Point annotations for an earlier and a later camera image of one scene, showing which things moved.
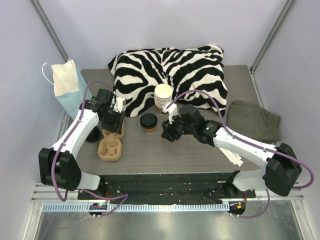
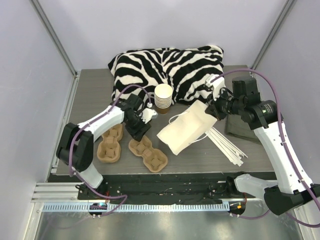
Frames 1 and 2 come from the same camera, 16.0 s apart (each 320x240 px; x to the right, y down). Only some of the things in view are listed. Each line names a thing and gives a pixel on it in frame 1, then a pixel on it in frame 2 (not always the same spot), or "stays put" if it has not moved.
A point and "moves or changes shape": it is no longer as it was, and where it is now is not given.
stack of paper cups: [163, 94] stays put
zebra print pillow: [137, 73] stays put
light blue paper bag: [69, 85] moves or changes shape
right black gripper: [170, 131] -> [215, 111]
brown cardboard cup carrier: [110, 149] stays put
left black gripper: [115, 124] -> [139, 130]
